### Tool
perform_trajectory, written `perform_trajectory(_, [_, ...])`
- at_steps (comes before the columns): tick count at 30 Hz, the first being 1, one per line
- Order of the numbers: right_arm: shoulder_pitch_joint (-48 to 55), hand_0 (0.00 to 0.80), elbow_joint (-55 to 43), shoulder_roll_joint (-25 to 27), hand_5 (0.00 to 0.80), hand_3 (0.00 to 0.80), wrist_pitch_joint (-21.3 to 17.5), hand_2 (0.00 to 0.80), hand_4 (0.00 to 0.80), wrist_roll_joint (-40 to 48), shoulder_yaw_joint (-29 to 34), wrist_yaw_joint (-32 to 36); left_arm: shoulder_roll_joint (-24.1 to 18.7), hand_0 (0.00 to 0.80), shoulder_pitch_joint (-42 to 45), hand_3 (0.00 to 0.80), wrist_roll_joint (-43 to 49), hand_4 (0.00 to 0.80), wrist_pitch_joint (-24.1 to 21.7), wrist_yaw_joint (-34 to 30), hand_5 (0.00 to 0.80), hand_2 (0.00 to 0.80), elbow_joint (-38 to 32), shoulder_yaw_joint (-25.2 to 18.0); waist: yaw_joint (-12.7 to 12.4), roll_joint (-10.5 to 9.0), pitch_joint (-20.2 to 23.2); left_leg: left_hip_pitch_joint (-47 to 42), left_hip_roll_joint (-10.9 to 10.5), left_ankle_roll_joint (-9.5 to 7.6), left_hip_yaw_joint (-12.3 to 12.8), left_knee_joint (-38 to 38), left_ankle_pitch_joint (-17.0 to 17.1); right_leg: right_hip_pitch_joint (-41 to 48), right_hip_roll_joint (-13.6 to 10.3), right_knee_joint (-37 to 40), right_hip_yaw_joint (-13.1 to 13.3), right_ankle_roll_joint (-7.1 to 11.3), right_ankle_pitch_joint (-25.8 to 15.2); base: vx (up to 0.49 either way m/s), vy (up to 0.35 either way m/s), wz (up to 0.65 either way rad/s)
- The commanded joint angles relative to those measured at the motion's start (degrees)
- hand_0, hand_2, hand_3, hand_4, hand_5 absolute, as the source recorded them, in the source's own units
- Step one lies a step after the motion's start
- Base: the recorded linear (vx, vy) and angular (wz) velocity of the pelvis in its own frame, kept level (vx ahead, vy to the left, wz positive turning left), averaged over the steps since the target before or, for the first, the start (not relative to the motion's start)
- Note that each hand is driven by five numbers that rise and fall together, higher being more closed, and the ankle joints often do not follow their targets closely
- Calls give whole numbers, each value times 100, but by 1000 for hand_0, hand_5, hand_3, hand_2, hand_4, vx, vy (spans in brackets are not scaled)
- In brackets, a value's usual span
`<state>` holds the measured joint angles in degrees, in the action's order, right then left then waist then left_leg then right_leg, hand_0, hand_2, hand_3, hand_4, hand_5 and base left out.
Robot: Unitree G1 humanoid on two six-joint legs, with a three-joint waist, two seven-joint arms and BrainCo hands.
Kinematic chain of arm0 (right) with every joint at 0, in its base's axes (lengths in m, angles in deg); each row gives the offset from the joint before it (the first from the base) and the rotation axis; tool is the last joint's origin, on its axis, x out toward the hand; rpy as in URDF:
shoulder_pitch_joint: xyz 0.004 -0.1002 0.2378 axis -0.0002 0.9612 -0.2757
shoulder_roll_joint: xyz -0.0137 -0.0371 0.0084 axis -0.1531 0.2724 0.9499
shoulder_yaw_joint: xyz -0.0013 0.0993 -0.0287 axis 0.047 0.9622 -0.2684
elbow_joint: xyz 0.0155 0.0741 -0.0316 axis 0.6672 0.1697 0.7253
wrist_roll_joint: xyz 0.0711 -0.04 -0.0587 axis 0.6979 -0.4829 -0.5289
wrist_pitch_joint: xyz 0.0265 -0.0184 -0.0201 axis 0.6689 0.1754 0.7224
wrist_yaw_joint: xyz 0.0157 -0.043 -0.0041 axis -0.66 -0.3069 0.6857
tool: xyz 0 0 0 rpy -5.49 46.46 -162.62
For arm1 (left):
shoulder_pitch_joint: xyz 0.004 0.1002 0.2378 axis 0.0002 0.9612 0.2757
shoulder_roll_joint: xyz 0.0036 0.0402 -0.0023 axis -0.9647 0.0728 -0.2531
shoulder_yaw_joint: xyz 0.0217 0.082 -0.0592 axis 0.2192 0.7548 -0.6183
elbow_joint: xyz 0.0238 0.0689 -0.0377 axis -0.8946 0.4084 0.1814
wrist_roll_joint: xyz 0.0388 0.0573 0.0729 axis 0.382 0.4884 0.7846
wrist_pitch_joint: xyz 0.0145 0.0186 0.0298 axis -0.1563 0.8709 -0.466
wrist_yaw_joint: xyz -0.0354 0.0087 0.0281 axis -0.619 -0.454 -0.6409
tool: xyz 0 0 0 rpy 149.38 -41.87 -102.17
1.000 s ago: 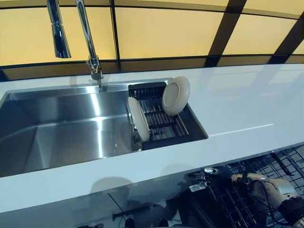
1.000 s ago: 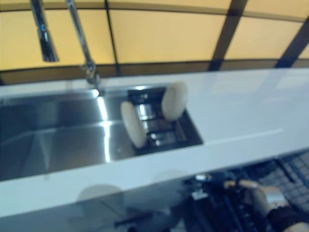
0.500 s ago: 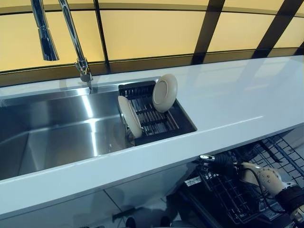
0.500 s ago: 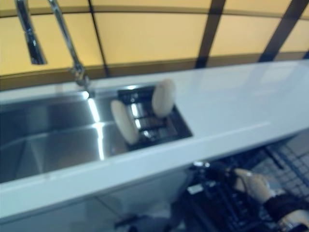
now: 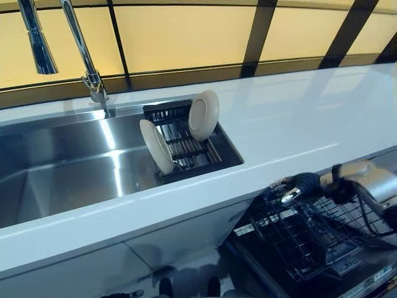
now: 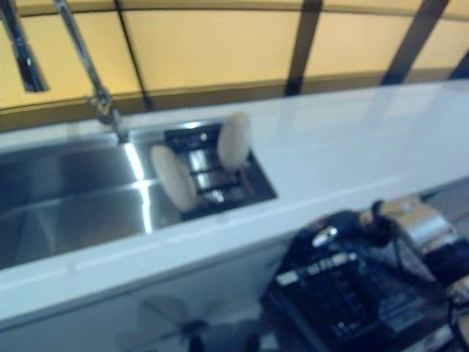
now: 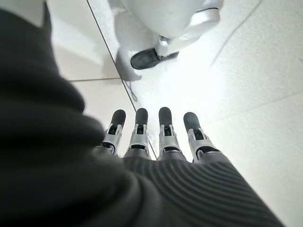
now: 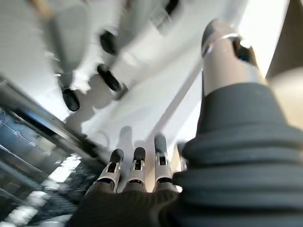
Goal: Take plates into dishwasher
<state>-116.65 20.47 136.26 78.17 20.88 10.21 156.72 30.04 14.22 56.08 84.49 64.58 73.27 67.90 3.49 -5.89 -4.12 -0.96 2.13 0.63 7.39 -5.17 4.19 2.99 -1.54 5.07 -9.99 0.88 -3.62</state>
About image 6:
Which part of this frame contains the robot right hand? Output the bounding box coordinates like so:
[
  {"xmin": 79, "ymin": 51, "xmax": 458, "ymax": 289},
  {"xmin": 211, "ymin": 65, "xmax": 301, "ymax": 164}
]
[{"xmin": 359, "ymin": 199, "xmax": 403, "ymax": 251}]

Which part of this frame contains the cream round plate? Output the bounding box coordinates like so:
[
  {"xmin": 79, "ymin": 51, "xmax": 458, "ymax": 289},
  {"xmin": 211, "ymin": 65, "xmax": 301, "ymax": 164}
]
[
  {"xmin": 150, "ymin": 144, "xmax": 199, "ymax": 213},
  {"xmin": 217, "ymin": 111, "xmax": 253, "ymax": 169}
]

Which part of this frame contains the black dishwasher plate rack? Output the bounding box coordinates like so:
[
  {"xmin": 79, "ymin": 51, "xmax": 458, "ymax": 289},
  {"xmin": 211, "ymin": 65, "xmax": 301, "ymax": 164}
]
[{"xmin": 270, "ymin": 249, "xmax": 440, "ymax": 342}]

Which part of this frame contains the open built-in dishwasher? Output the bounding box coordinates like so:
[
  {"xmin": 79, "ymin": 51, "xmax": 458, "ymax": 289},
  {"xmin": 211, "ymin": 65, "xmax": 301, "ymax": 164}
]
[{"xmin": 260, "ymin": 207, "xmax": 469, "ymax": 352}]

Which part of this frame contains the white cabinet door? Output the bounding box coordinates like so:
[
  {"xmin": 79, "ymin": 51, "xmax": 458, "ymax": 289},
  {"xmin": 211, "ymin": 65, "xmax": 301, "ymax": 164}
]
[{"xmin": 120, "ymin": 238, "xmax": 292, "ymax": 352}]

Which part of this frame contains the black sink dish rack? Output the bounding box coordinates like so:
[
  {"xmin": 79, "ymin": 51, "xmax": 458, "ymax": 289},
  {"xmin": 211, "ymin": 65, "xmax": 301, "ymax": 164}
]
[{"xmin": 163, "ymin": 123, "xmax": 276, "ymax": 221}]

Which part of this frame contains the stainless steel kitchen sink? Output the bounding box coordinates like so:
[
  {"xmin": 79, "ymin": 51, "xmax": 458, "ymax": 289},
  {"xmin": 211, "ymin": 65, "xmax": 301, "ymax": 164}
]
[{"xmin": 0, "ymin": 120, "xmax": 278, "ymax": 271}]

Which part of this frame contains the chrome faucet pipe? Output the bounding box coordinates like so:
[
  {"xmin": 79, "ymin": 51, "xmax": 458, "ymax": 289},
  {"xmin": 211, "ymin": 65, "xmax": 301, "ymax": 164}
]
[{"xmin": 51, "ymin": 0, "xmax": 130, "ymax": 144}]

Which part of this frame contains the dark window frame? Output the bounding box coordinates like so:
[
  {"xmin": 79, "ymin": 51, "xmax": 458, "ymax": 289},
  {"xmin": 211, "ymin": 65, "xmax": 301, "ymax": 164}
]
[{"xmin": 0, "ymin": 0, "xmax": 469, "ymax": 125}]

